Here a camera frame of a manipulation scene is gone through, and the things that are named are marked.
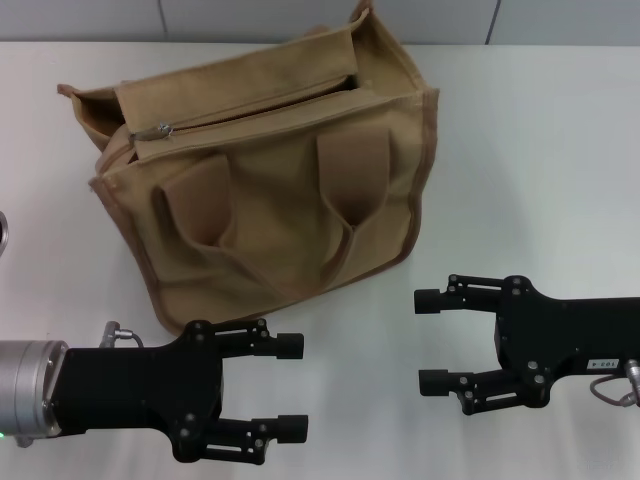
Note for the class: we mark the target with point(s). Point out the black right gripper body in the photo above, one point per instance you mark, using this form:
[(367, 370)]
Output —
[(560, 325)]

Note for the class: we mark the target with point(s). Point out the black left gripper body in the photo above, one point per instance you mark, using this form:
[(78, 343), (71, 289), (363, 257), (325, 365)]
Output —
[(140, 385)]

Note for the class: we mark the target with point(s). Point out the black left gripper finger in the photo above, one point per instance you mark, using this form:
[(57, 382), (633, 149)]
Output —
[(287, 346), (290, 429)]

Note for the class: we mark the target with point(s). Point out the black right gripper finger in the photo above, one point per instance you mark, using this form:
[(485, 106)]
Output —
[(430, 301), (434, 382)]

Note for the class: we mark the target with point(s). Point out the khaki canvas food bag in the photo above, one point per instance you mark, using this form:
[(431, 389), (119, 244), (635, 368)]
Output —
[(280, 200)]

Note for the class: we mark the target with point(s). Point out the silver metal zipper pull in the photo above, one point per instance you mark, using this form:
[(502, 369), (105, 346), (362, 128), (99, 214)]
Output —
[(164, 130)]

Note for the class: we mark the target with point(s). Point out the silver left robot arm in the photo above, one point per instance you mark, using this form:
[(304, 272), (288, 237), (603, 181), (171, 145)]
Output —
[(25, 385)]

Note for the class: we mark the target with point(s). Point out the silver round metal fitting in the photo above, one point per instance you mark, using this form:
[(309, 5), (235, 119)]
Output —
[(3, 232)]

